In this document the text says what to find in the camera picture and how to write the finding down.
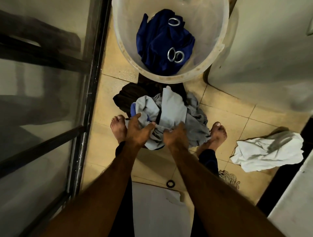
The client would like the person's right hand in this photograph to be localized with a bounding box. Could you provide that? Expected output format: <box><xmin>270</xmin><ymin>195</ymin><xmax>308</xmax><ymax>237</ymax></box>
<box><xmin>162</xmin><ymin>121</ymin><xmax>189</xmax><ymax>153</ymax></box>

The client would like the person's left hand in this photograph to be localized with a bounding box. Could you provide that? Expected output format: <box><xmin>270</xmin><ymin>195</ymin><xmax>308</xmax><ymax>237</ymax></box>
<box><xmin>125</xmin><ymin>113</ymin><xmax>156</xmax><ymax>148</ymax></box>

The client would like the light blue clothes cloth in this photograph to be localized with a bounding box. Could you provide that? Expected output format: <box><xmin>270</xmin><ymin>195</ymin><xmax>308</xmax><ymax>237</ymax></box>
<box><xmin>130</xmin><ymin>95</ymin><xmax>169</xmax><ymax>151</ymax></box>

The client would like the black eyelet curtain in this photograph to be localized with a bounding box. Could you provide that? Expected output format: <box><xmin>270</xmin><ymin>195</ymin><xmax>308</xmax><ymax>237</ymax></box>
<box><xmin>113</xmin><ymin>73</ymin><xmax>189</xmax><ymax>151</ymax></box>

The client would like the large white clothes cloth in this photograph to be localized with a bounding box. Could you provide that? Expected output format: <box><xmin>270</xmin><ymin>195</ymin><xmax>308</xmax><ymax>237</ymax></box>
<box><xmin>230</xmin><ymin>131</ymin><xmax>305</xmax><ymax>173</ymax></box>

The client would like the blue eyelet curtain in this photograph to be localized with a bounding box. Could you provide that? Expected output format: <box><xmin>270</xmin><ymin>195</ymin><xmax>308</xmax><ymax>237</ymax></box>
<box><xmin>136</xmin><ymin>9</ymin><xmax>196</xmax><ymax>76</ymax></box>

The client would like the white washing machine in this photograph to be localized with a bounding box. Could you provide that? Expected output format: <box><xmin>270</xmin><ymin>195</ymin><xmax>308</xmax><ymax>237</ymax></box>
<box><xmin>208</xmin><ymin>0</ymin><xmax>313</xmax><ymax>114</ymax></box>

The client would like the translucent white plastic bucket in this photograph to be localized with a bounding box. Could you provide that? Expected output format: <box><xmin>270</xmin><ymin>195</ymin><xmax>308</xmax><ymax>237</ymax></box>
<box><xmin>111</xmin><ymin>0</ymin><xmax>230</xmax><ymax>84</ymax></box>

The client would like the person's right forearm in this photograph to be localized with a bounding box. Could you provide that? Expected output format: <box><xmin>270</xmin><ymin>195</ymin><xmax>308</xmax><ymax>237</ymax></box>
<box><xmin>169</xmin><ymin>146</ymin><xmax>287</xmax><ymax>237</ymax></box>

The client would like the person's left forearm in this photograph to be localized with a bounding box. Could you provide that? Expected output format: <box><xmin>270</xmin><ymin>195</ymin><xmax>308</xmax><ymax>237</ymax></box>
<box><xmin>39</xmin><ymin>143</ymin><xmax>145</xmax><ymax>237</ymax></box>

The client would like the person's left foot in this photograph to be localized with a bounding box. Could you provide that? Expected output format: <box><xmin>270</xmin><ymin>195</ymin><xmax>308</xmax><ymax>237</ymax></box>
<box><xmin>110</xmin><ymin>115</ymin><xmax>127</xmax><ymax>145</ymax></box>

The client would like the dark wooden furniture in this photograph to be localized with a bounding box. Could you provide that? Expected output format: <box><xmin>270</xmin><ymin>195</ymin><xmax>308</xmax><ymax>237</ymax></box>
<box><xmin>0</xmin><ymin>9</ymin><xmax>90</xmax><ymax>74</ymax></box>

